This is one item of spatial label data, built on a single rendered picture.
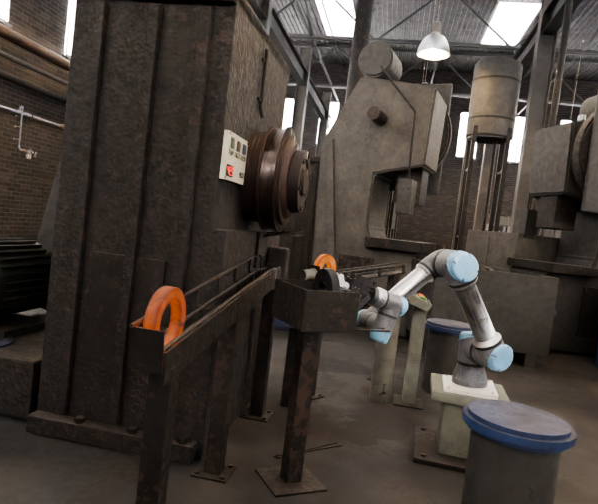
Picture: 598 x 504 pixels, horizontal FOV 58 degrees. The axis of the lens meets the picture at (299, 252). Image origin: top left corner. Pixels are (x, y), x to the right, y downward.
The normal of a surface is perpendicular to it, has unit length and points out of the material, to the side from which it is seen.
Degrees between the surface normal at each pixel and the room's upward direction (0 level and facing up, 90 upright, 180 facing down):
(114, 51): 90
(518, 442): 90
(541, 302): 90
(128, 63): 90
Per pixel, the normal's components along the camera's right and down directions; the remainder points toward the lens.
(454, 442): -0.22, 0.03
